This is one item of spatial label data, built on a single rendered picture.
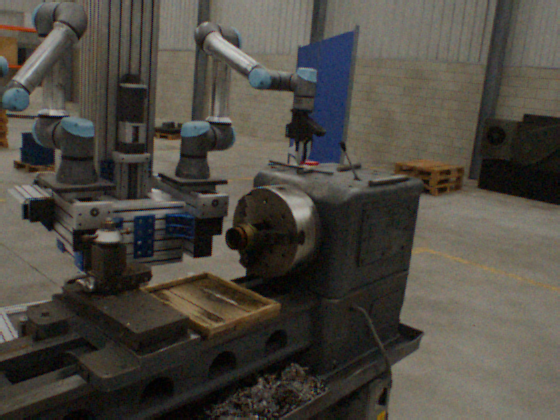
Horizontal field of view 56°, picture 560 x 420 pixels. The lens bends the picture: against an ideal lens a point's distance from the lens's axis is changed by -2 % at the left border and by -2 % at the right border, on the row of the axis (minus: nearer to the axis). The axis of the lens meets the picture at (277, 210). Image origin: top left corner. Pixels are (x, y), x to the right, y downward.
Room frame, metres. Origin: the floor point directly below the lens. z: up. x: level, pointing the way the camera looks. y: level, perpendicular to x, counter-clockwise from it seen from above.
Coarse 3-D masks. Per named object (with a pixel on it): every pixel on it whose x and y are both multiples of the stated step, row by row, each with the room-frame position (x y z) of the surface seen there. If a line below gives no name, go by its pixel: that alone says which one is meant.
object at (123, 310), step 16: (64, 288) 1.42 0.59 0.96; (80, 288) 1.41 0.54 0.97; (80, 304) 1.36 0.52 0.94; (96, 304) 1.31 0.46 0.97; (112, 304) 1.32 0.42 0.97; (128, 304) 1.33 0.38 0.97; (144, 304) 1.34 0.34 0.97; (160, 304) 1.35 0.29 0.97; (112, 320) 1.25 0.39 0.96; (128, 320) 1.24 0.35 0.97; (160, 320) 1.26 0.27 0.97; (176, 320) 1.26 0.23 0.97; (128, 336) 1.20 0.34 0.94; (144, 336) 1.19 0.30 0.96; (160, 336) 1.23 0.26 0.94
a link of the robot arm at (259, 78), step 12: (204, 24) 2.27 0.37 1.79; (216, 24) 2.31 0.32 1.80; (204, 36) 2.21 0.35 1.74; (216, 36) 2.21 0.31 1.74; (204, 48) 2.21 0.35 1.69; (216, 48) 2.17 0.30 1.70; (228, 48) 2.15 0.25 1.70; (228, 60) 2.13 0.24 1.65; (240, 60) 2.10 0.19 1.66; (252, 60) 2.10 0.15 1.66; (240, 72) 2.10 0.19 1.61; (252, 72) 2.03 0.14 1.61; (264, 72) 2.02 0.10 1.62; (276, 72) 2.09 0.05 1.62; (252, 84) 2.03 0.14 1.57; (264, 84) 2.02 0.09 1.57; (276, 84) 2.07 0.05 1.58
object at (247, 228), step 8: (240, 224) 1.70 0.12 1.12; (248, 224) 1.70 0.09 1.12; (232, 232) 1.71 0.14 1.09; (240, 232) 1.65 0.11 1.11; (248, 232) 1.67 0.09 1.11; (232, 240) 1.71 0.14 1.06; (240, 240) 1.64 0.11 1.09; (248, 240) 1.66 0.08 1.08; (232, 248) 1.66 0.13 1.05; (240, 248) 1.66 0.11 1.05; (248, 248) 1.69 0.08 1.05
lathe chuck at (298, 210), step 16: (256, 192) 1.80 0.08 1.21; (272, 192) 1.76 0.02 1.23; (288, 192) 1.78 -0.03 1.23; (272, 208) 1.75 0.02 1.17; (288, 208) 1.71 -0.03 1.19; (304, 208) 1.74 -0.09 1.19; (272, 224) 1.75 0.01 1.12; (288, 224) 1.70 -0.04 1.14; (304, 224) 1.71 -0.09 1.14; (304, 240) 1.70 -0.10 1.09; (272, 256) 1.74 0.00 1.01; (288, 256) 1.69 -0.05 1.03; (304, 256) 1.71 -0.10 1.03; (256, 272) 1.78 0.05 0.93; (272, 272) 1.74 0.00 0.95; (288, 272) 1.72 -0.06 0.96
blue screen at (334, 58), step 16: (352, 32) 6.76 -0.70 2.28; (304, 48) 9.99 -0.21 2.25; (320, 48) 8.57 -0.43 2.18; (336, 48) 7.51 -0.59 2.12; (352, 48) 6.66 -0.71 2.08; (304, 64) 9.83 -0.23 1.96; (320, 64) 8.45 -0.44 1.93; (336, 64) 7.41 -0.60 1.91; (352, 64) 6.59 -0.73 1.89; (320, 80) 8.33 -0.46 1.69; (336, 80) 7.31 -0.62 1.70; (352, 80) 6.60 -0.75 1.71; (320, 96) 8.21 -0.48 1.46; (336, 96) 7.21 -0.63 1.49; (320, 112) 8.09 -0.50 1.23; (336, 112) 7.12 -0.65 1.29; (336, 128) 7.03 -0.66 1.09; (288, 144) 10.63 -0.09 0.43; (320, 144) 7.86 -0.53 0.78; (336, 144) 6.93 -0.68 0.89; (288, 160) 10.61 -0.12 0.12; (320, 160) 7.75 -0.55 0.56; (336, 160) 6.84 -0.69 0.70
